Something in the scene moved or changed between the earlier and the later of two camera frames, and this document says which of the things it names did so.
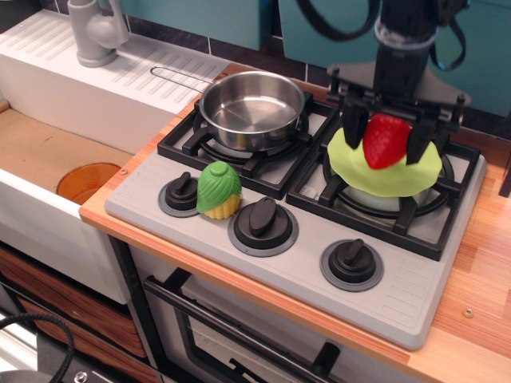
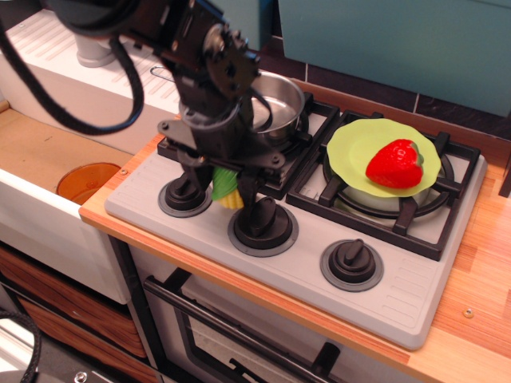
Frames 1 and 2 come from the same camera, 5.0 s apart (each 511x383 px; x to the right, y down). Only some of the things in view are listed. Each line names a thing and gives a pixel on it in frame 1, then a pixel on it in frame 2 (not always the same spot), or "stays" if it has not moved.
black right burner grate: x=425 y=223 stays
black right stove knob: x=352 y=266 stays
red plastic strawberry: x=385 y=140 -> x=397 y=163
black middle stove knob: x=263 y=229 stays
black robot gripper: x=399 y=79 -> x=220 y=133
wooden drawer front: x=103 y=328 stays
